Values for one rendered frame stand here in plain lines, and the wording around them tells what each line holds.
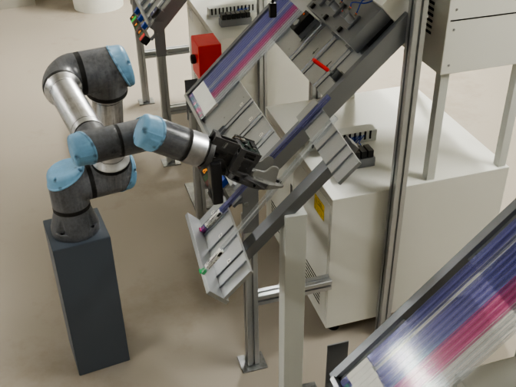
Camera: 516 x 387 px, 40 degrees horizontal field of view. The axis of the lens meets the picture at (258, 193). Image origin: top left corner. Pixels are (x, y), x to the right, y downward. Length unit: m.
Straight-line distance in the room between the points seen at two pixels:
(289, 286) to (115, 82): 0.72
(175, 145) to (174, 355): 1.26
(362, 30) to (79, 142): 0.91
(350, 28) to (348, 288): 0.92
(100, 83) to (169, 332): 1.13
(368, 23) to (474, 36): 0.33
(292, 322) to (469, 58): 0.94
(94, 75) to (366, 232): 1.04
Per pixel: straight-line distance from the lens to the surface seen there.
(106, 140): 1.58
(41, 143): 4.05
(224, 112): 2.45
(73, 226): 2.26
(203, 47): 3.00
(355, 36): 2.09
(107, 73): 1.93
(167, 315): 2.79
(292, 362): 2.19
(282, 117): 2.75
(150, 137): 1.50
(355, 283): 2.54
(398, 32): 2.10
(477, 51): 2.26
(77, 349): 2.54
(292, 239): 1.88
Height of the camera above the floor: 1.89
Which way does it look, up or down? 34 degrees down
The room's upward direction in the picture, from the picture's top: 1 degrees counter-clockwise
